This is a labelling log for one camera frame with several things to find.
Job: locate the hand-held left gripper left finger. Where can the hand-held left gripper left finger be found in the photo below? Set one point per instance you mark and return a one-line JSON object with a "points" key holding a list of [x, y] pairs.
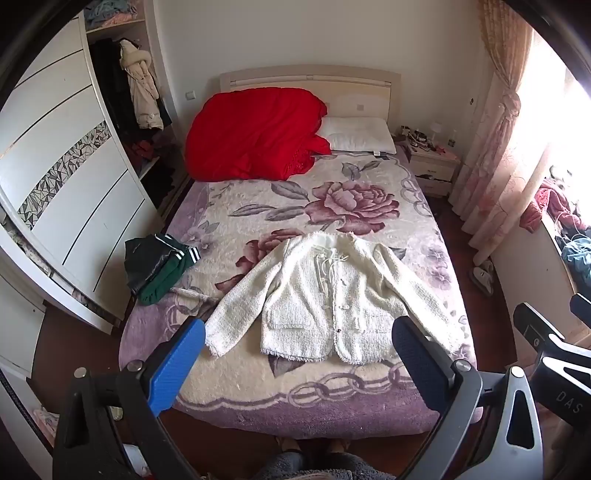
{"points": [[178, 364]]}

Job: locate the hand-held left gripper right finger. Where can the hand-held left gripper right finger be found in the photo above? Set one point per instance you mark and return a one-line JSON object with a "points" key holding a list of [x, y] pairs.
{"points": [[413, 360]]}

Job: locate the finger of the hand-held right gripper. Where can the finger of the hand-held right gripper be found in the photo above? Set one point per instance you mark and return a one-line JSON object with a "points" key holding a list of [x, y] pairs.
{"points": [[582, 307], [531, 325]]}

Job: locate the white fuzzy cardigan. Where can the white fuzzy cardigan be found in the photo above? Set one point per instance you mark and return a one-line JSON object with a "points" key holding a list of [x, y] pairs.
{"points": [[323, 295]]}

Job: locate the teal clothes heap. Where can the teal clothes heap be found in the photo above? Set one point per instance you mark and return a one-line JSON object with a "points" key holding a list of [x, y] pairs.
{"points": [[577, 258]]}

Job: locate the pink clothes heap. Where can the pink clothes heap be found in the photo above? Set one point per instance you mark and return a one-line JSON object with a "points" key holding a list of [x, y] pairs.
{"points": [[547, 203]]}

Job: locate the dark hanging clothes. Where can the dark hanging clothes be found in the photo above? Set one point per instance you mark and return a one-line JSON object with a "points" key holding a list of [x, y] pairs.
{"points": [[108, 83]]}

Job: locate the folded clothes pile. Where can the folded clothes pile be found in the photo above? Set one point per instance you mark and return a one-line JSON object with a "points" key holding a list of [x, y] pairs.
{"points": [[111, 9]]}

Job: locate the white slippers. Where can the white slippers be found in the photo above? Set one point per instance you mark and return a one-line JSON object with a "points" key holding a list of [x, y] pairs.
{"points": [[482, 277]]}

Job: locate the green striped-cuff garment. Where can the green striped-cuff garment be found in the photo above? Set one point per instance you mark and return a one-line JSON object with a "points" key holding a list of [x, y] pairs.
{"points": [[157, 272]]}

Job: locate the person's grey fuzzy top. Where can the person's grey fuzzy top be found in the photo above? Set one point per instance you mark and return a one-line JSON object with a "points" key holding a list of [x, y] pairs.
{"points": [[323, 468]]}

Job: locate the white low cabinet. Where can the white low cabinet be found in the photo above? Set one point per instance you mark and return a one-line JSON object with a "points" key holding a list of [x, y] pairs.
{"points": [[18, 323]]}

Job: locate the floral purple blanket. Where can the floral purple blanket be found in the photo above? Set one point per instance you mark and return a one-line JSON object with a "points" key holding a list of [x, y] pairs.
{"points": [[360, 203]]}

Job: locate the beige nightstand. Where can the beige nightstand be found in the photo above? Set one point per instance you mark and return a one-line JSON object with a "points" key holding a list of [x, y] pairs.
{"points": [[431, 168]]}

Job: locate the pink floral curtain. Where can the pink floral curtain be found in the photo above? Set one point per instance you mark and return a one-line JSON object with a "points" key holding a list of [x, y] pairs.
{"points": [[498, 138]]}

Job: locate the small white lamp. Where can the small white lamp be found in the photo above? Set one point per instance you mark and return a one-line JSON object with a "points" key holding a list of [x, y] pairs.
{"points": [[436, 131]]}

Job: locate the red cloth on shelf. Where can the red cloth on shelf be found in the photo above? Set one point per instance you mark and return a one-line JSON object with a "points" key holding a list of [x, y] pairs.
{"points": [[143, 150]]}

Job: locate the nightstand clutter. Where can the nightstand clutter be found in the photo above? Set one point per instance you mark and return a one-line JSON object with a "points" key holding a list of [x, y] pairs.
{"points": [[418, 138]]}

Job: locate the white pillow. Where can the white pillow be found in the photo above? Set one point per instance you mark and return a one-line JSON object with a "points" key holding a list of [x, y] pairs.
{"points": [[355, 134]]}

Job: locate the white sliding-door wardrobe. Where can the white sliding-door wardrobe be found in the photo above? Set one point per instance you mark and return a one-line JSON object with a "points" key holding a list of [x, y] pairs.
{"points": [[69, 152]]}

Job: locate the red quilt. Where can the red quilt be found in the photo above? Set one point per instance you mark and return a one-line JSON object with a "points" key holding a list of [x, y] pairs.
{"points": [[254, 134]]}

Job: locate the beige hanging coat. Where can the beige hanging coat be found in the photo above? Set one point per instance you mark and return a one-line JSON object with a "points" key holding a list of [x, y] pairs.
{"points": [[141, 92]]}

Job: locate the beige bed headboard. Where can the beige bed headboard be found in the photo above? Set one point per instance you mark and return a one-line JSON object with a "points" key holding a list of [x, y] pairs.
{"points": [[295, 76]]}

